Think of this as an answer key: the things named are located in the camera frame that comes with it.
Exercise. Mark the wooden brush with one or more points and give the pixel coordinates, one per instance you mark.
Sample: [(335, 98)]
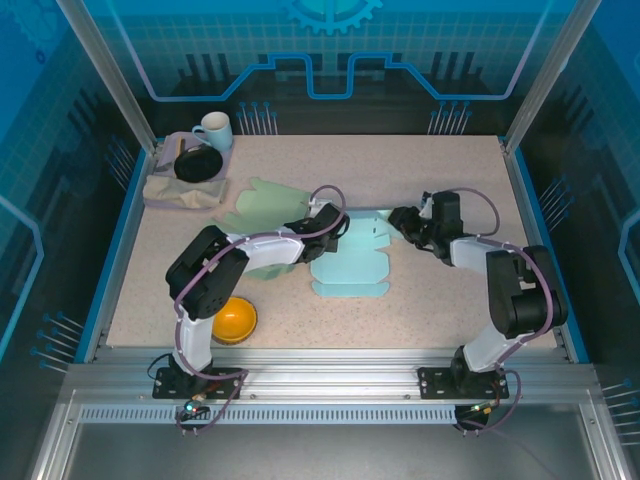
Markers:
[(179, 150)]

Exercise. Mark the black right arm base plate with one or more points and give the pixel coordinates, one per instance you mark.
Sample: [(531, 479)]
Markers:
[(435, 382)]

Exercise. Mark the aluminium frame rail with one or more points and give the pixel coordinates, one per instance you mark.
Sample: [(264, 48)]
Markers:
[(330, 370)]

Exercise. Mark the light blue ceramic mug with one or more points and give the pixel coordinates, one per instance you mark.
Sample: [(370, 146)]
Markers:
[(218, 131)]

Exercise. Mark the orange bowl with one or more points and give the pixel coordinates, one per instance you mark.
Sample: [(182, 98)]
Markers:
[(235, 320)]

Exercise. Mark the small LED circuit board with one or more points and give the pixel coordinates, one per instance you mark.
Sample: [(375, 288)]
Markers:
[(485, 407), (195, 405)]

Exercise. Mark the black round bowl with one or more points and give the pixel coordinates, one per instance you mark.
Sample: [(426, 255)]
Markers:
[(198, 165)]

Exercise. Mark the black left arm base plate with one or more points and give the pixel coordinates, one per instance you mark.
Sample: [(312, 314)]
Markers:
[(167, 382)]

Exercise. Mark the light green cloth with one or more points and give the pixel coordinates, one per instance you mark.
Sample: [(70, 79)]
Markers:
[(265, 200)]

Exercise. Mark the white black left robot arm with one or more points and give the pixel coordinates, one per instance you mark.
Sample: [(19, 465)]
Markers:
[(270, 250)]

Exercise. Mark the light blue paper box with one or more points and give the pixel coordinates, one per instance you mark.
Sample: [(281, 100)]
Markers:
[(350, 272)]

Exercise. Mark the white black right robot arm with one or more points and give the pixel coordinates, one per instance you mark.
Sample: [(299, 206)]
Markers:
[(470, 255)]

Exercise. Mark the beige cloth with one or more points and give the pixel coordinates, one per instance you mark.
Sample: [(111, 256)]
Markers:
[(185, 192)]

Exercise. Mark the aluminium frame post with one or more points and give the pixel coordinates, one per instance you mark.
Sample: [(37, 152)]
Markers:
[(107, 75), (550, 75)]

